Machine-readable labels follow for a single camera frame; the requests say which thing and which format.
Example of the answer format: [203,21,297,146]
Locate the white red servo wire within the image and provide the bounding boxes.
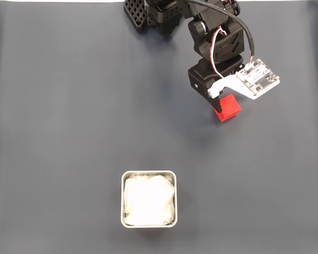
[210,26,228,79]

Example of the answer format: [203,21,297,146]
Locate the white crumpled tissue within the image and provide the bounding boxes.
[123,174,175,226]

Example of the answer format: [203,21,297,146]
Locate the black camera cable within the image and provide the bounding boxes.
[185,0,257,66]

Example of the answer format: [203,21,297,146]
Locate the dark table mat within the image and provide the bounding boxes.
[0,2,318,254]

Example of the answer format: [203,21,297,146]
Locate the white camera board mount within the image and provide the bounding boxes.
[208,58,280,101]

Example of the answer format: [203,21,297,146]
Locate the red cube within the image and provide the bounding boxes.
[214,94,241,123]

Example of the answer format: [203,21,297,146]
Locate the square metal box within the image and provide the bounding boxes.
[120,170,178,229]

